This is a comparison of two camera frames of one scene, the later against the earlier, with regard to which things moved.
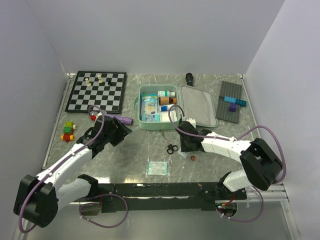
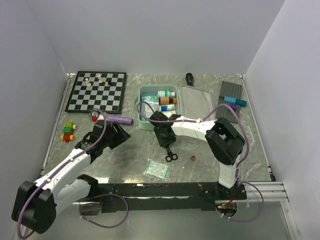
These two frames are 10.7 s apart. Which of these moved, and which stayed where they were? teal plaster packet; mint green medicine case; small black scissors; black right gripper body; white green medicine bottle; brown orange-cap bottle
Moved: small black scissors; black right gripper body
Stayed: white green medicine bottle; brown orange-cap bottle; mint green medicine case; teal plaster packet
